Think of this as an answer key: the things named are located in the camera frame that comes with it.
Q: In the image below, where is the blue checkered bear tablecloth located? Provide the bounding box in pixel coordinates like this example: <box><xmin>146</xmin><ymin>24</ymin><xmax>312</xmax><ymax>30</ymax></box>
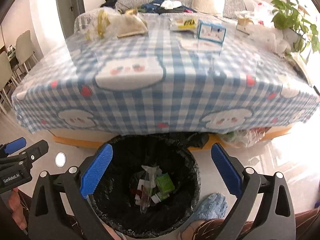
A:
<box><xmin>11</xmin><ymin>15</ymin><xmax>319</xmax><ymax>134</ymax></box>

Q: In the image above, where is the person's left hand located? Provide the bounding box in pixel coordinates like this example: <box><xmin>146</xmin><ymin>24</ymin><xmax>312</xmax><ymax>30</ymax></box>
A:
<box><xmin>8</xmin><ymin>187</ymin><xmax>27</xmax><ymax>230</ymax></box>

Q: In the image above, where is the grey green door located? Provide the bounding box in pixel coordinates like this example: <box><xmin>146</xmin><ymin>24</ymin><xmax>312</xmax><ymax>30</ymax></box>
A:
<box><xmin>56</xmin><ymin>0</ymin><xmax>85</xmax><ymax>39</ymax></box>

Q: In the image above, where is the white pill bottle green label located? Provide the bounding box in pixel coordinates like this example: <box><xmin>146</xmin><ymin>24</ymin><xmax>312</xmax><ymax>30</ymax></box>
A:
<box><xmin>151</xmin><ymin>192</ymin><xmax>169</xmax><ymax>204</ymax></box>

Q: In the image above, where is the white crumpled plastic bag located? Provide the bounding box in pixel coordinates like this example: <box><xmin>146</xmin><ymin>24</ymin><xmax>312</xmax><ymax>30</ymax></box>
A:
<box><xmin>246</xmin><ymin>24</ymin><xmax>291</xmax><ymax>55</ymax></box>

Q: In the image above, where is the blue milk carton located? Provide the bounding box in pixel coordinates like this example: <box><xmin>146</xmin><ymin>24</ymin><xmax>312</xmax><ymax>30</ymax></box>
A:
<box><xmin>197</xmin><ymin>20</ymin><xmax>226</xmax><ymax>44</ymax></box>

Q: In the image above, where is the blue fuzzy slipper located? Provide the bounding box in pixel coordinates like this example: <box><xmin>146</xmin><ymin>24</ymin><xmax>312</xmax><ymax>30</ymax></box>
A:
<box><xmin>189</xmin><ymin>193</ymin><xmax>228</xmax><ymax>223</ymax></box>

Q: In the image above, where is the beige cushion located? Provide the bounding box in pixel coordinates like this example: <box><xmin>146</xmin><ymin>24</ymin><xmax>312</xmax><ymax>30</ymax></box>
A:
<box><xmin>191</xmin><ymin>0</ymin><xmax>226</xmax><ymax>16</ymax></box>

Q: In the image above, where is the white red plastic bag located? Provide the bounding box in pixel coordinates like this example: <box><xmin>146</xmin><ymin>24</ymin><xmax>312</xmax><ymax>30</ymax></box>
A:
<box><xmin>244</xmin><ymin>0</ymin><xmax>274</xmax><ymax>27</ymax></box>

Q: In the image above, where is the grey sofa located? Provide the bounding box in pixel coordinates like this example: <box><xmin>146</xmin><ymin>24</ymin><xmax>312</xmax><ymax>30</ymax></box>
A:
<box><xmin>74</xmin><ymin>0</ymin><xmax>246</xmax><ymax>32</ymax></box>

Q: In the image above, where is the black lined trash bin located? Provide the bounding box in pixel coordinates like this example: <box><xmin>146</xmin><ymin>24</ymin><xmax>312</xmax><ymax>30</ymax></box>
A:
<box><xmin>89</xmin><ymin>133</ymin><xmax>208</xmax><ymax>239</ymax></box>

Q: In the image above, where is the black bag on sofa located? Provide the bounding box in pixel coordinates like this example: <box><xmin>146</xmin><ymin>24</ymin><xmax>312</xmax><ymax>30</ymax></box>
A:
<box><xmin>100</xmin><ymin>0</ymin><xmax>118</xmax><ymax>9</ymax></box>

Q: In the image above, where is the gold foil package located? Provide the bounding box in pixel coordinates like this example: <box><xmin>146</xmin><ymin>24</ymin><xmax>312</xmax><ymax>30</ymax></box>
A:
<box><xmin>114</xmin><ymin>9</ymin><xmax>148</xmax><ymax>38</ymax></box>

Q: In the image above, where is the potted green plant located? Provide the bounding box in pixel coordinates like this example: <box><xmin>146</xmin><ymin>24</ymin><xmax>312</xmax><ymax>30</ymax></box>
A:
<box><xmin>271</xmin><ymin>0</ymin><xmax>319</xmax><ymax>53</ymax></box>

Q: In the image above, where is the white tissue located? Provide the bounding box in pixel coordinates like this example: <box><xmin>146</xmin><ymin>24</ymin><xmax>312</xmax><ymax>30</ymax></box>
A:
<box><xmin>142</xmin><ymin>165</ymin><xmax>162</xmax><ymax>180</ymax></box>

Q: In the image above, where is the clear bag yellow ribbon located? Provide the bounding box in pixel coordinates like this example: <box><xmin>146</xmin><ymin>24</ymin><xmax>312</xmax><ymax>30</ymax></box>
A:
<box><xmin>84</xmin><ymin>7</ymin><xmax>120</xmax><ymax>41</ymax></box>

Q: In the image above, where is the pile of clothes on sofa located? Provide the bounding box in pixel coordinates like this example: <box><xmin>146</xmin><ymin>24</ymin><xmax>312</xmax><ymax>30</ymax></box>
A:
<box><xmin>138</xmin><ymin>0</ymin><xmax>196</xmax><ymax>15</ymax></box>

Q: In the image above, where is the clear plastic tube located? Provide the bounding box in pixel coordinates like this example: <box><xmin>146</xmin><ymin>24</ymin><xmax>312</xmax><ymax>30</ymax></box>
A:
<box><xmin>140</xmin><ymin>172</ymin><xmax>153</xmax><ymax>214</ymax></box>

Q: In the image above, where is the yellow white snack wrapper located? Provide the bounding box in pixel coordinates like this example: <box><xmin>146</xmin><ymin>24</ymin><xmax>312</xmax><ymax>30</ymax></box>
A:
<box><xmin>169</xmin><ymin>17</ymin><xmax>197</xmax><ymax>31</ymax></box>

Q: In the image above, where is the beige dining chair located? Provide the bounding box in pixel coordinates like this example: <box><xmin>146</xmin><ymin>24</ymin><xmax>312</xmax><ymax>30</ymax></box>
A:
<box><xmin>15</xmin><ymin>30</ymin><xmax>38</xmax><ymax>73</ymax></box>
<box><xmin>0</xmin><ymin>51</ymin><xmax>18</xmax><ymax>107</ymax></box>

